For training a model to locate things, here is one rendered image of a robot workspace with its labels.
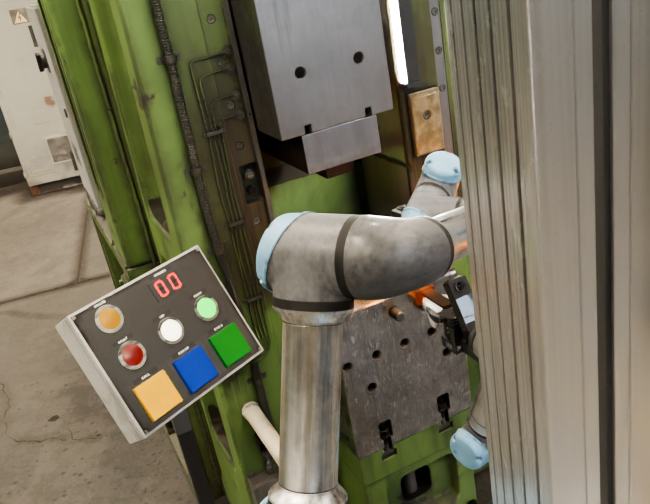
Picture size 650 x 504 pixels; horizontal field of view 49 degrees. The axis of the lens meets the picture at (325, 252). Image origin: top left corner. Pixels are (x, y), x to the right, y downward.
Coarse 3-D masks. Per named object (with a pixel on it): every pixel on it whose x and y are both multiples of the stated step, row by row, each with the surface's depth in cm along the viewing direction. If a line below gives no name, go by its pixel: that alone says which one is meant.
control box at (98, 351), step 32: (192, 256) 157; (128, 288) 146; (192, 288) 154; (224, 288) 159; (64, 320) 138; (96, 320) 139; (128, 320) 144; (160, 320) 148; (192, 320) 152; (224, 320) 156; (96, 352) 138; (160, 352) 145; (256, 352) 158; (96, 384) 141; (128, 384) 139; (128, 416) 138
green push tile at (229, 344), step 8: (224, 328) 155; (232, 328) 156; (216, 336) 153; (224, 336) 154; (232, 336) 155; (240, 336) 157; (216, 344) 152; (224, 344) 154; (232, 344) 155; (240, 344) 156; (216, 352) 153; (224, 352) 153; (232, 352) 154; (240, 352) 155; (248, 352) 157; (224, 360) 152; (232, 360) 153
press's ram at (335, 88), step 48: (240, 0) 158; (288, 0) 154; (336, 0) 158; (240, 48) 168; (288, 48) 157; (336, 48) 162; (384, 48) 167; (288, 96) 160; (336, 96) 165; (384, 96) 171
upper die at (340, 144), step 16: (336, 128) 168; (352, 128) 170; (368, 128) 172; (272, 144) 185; (288, 144) 174; (304, 144) 166; (320, 144) 167; (336, 144) 169; (352, 144) 171; (368, 144) 173; (288, 160) 178; (304, 160) 168; (320, 160) 169; (336, 160) 171; (352, 160) 172
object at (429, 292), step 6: (420, 288) 161; (426, 288) 161; (432, 288) 161; (414, 294) 163; (420, 294) 160; (426, 294) 159; (432, 294) 158; (438, 294) 158; (420, 300) 161; (432, 300) 156; (438, 300) 155; (444, 300) 155; (444, 306) 153; (450, 306) 153
